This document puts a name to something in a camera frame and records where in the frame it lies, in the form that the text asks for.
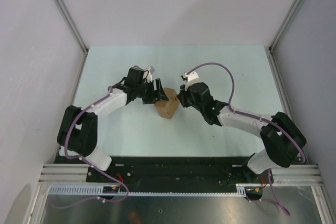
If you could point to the left aluminium corner post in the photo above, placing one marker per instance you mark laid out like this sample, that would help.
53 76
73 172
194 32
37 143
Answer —
71 25

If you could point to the right aluminium corner post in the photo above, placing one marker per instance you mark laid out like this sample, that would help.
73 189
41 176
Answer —
288 19

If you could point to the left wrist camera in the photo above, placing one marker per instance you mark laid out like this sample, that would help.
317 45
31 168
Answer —
147 73

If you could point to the aluminium corner post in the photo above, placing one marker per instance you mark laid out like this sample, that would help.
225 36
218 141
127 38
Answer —
71 25
288 19

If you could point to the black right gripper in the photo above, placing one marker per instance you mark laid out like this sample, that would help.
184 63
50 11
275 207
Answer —
182 95

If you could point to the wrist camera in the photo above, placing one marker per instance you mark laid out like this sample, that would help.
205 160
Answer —
147 73
190 79

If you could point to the brown cardboard express box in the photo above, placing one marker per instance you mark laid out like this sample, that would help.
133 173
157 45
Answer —
167 109

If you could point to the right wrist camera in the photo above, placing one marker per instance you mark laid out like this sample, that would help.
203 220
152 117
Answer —
190 79

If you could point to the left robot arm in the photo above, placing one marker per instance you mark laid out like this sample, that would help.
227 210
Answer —
78 133

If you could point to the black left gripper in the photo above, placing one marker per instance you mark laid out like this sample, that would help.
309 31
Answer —
159 93

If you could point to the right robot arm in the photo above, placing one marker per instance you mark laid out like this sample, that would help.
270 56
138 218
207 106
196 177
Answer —
282 140

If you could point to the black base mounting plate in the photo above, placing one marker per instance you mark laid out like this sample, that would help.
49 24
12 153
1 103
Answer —
184 186

